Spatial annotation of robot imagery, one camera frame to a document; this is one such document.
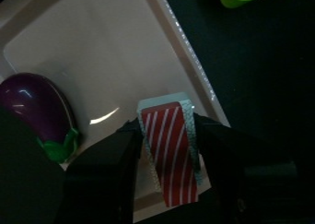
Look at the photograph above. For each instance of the purple toy eggplant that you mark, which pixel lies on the purple toy eggplant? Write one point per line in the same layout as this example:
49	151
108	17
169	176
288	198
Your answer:
39	111

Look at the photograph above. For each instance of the white plastic tray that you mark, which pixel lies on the white plastic tray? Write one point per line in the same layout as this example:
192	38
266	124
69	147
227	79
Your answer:
115	49

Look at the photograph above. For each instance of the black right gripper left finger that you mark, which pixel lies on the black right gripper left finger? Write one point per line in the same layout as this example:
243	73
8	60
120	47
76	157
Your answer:
101	172

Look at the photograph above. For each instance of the red striped snack packet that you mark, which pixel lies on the red striped snack packet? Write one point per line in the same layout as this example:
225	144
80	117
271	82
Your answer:
173	154

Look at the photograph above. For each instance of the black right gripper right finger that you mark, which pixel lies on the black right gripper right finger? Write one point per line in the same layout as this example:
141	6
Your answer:
245	172

